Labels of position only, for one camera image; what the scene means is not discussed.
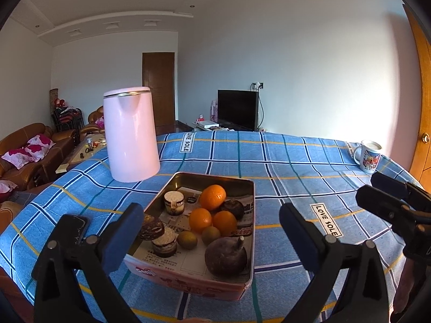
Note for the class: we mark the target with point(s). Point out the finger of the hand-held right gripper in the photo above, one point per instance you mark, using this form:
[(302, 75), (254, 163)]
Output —
[(394, 183), (384, 205)]

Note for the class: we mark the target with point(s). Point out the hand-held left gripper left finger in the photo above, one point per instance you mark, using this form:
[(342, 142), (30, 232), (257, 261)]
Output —
[(121, 235)]

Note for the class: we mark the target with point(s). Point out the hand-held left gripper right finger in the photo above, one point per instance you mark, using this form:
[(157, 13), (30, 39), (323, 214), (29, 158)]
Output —
[(299, 239)]

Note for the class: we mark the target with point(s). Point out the small brown-green fruit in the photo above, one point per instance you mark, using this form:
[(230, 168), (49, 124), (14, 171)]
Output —
[(187, 239), (211, 235)]

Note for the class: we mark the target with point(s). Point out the small dark water chestnut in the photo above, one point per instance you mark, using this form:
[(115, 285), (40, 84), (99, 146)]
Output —
[(235, 208)]

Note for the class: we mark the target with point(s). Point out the orange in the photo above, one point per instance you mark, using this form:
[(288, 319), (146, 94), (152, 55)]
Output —
[(200, 220), (225, 222), (212, 197)]

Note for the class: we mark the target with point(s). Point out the large dark water chestnut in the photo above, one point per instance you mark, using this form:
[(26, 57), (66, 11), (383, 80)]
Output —
[(225, 257)]

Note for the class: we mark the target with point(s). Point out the pink metal tin box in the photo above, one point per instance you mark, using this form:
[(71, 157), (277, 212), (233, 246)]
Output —
[(188, 284)]

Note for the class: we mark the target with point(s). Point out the person's right hand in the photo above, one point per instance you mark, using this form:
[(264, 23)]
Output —
[(405, 286)]

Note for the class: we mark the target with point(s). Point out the white printed mug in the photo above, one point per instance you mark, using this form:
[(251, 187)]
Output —
[(368, 157)]

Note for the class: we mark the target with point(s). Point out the open jar with lid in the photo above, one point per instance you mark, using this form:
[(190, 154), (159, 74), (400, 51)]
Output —
[(165, 246)]

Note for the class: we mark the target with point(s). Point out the small jar with label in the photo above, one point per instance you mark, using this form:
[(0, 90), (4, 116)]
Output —
[(174, 202)]

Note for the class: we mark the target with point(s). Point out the newspaper lining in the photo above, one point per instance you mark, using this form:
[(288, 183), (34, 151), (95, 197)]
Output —
[(188, 263)]

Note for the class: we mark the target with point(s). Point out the light wooden door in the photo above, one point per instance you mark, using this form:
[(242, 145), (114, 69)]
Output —
[(422, 114)]

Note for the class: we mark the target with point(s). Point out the blue plaid tablecloth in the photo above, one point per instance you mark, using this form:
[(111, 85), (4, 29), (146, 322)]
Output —
[(269, 161)]

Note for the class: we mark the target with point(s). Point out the coffee table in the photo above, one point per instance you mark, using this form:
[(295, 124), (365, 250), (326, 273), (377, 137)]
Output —
[(82, 151)]

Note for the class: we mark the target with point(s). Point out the pink electric kettle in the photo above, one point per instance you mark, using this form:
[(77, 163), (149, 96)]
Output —
[(131, 134)]

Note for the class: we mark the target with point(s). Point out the brown leather sofa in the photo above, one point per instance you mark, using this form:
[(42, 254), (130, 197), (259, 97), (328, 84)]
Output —
[(50, 148), (6, 217)]

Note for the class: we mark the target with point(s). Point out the pink floral pillow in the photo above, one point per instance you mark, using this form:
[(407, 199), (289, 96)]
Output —
[(40, 143), (100, 120), (6, 187), (15, 157)]

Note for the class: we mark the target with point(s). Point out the brown leather armchair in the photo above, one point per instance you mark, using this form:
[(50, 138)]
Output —
[(94, 117)]

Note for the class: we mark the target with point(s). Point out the red and black chairs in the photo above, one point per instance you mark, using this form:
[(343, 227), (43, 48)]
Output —
[(67, 119)]

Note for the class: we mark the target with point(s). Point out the white box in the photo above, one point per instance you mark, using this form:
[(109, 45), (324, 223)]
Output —
[(206, 125)]

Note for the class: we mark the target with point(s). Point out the television stand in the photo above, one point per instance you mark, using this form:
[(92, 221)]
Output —
[(215, 127)]

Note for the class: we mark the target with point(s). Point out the black television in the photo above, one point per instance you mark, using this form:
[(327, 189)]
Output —
[(237, 109)]

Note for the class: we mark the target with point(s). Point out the tall woven decoration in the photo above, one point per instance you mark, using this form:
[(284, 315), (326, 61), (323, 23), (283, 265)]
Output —
[(54, 99)]

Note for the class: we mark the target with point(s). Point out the dark wooden door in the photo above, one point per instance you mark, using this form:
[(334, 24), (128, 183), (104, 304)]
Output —
[(158, 74)]

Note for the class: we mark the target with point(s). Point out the wall socket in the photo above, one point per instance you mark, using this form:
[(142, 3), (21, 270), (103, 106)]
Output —
[(258, 85)]

